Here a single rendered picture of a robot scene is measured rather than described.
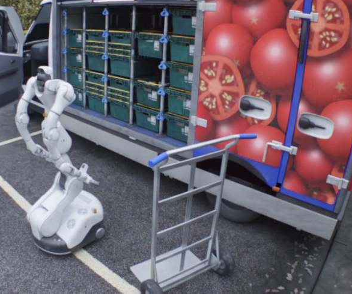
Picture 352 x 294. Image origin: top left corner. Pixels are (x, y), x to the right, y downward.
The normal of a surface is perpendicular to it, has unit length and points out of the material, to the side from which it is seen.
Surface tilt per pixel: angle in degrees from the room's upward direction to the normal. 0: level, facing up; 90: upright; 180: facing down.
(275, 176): 90
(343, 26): 90
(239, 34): 90
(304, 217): 90
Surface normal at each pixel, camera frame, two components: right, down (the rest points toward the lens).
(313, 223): -0.63, 0.25
